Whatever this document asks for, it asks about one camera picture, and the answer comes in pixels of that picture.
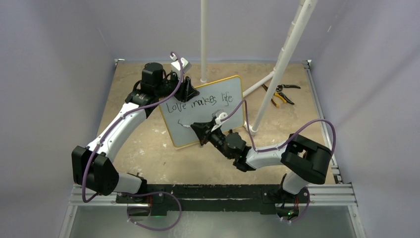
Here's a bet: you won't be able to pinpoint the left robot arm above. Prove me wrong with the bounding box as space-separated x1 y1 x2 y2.
71 58 199 203

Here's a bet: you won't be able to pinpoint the yellow-handled pliers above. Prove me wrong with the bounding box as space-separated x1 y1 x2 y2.
270 93 295 108

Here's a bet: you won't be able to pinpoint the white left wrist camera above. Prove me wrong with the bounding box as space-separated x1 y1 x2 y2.
170 54 192 77

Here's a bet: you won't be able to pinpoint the right metal corner bracket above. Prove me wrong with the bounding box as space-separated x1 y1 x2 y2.
302 59 312 69

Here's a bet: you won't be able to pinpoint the yellow-framed whiteboard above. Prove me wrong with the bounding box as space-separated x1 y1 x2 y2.
159 75 243 148

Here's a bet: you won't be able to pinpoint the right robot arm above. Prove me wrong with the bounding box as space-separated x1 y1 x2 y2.
190 120 336 202

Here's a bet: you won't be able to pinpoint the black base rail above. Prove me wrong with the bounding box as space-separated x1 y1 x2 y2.
116 184 309 216

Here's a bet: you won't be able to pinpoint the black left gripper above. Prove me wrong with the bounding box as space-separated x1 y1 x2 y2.
156 71 199 102

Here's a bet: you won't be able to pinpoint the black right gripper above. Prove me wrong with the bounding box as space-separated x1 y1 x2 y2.
192 119 233 159

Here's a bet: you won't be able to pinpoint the white PVC pipe frame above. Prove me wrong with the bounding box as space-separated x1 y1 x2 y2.
200 0 319 135

